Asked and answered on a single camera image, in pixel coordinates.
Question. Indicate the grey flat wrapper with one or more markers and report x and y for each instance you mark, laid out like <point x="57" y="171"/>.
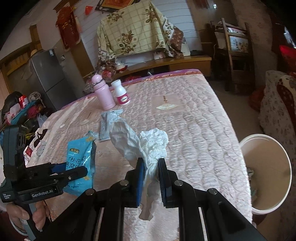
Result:
<point x="107" y="119"/>

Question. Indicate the floral cloth covered television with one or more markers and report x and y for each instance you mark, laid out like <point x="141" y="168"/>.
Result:
<point x="137" y="29"/>

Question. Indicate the grey refrigerator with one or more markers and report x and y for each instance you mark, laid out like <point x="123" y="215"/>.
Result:
<point x="47" y="77"/>

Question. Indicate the blue snack bag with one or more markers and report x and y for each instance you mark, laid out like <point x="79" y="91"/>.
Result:
<point x="81" y="152"/>

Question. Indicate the framed red gold picture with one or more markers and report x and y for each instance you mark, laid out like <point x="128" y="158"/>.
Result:
<point x="114" y="5"/>

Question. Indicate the white plastic trash bin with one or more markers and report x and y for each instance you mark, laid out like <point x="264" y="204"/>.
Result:
<point x="272" y="172"/>

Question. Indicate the white bottle pink label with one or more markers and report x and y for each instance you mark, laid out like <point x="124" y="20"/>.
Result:
<point x="120" y="92"/>

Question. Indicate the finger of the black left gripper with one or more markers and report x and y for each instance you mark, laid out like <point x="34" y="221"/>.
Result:
<point x="67" y="173"/>

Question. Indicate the white paper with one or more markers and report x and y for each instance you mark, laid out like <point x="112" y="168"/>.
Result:
<point x="144" y="162"/>

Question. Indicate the wooden TV cabinet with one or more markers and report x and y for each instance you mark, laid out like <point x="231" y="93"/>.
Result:
<point x="144" y="69"/>

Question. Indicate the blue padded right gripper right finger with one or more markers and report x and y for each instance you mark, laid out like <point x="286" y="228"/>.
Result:
<point x="163" y="179"/>

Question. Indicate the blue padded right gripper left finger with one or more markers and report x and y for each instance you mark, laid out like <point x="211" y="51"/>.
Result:
<point x="139" y="180"/>

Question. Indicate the floral brown white sofa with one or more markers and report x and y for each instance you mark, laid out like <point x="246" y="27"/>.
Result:
<point x="277" y="118"/>

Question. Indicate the red wall hanging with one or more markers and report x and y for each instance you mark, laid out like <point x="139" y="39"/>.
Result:
<point x="67" y="26"/>

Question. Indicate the pink thermos bottle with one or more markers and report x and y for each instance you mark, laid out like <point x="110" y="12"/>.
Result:
<point x="101" y="90"/>

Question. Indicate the person's left hand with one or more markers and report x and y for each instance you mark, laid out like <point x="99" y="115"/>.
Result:
<point x="16" y="214"/>

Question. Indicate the pink quilted table cover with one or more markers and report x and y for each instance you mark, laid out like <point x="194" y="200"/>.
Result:
<point x="177" y="117"/>

